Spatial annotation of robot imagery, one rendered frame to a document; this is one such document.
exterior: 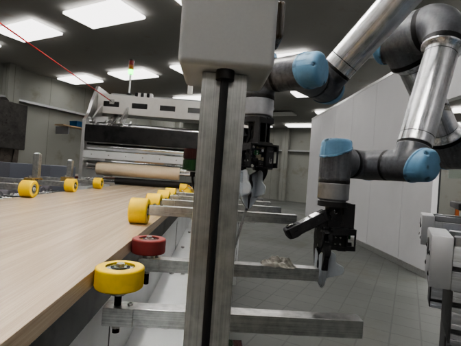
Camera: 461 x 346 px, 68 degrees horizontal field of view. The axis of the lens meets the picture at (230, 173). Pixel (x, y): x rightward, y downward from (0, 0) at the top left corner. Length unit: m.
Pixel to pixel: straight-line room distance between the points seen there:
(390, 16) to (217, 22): 0.63
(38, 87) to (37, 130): 1.24
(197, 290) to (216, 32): 0.19
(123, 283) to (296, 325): 0.29
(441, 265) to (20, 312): 0.63
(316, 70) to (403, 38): 0.39
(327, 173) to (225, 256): 0.60
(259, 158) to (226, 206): 0.51
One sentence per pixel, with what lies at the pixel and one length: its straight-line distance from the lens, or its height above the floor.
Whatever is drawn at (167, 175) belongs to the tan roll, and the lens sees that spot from 3.37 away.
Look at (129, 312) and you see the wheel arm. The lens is 0.62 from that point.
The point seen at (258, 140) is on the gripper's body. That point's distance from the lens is 0.76.
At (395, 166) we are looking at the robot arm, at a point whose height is 1.12.
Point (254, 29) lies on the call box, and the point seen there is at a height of 1.18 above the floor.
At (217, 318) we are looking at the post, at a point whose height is 0.96.
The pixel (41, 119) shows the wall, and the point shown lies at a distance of 11.48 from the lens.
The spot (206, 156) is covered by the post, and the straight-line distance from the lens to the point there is 0.26.
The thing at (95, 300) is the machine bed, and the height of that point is 0.83.
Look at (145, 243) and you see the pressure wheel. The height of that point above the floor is 0.90.
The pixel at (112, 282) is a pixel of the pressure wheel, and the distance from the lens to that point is 0.59.
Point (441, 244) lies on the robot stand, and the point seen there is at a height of 0.98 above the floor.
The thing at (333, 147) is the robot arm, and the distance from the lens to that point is 0.85.
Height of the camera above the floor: 1.07
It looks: level
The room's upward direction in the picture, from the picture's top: 4 degrees clockwise
